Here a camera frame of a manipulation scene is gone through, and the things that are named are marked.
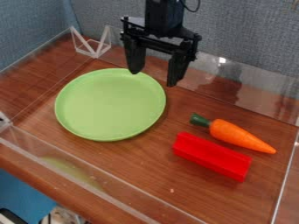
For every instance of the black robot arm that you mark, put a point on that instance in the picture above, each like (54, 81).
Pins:
(167, 7)

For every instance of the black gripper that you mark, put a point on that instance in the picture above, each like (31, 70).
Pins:
(161, 33)

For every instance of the orange toy carrot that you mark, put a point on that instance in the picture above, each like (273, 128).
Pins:
(230, 133)

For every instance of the clear acrylic corner bracket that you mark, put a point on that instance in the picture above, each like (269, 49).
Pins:
(90, 47)

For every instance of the clear acrylic enclosure wall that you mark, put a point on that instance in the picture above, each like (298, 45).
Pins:
(133, 181)

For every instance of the red rectangular block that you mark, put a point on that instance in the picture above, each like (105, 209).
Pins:
(213, 156)

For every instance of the green round plate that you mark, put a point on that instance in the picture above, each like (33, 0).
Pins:
(110, 105)

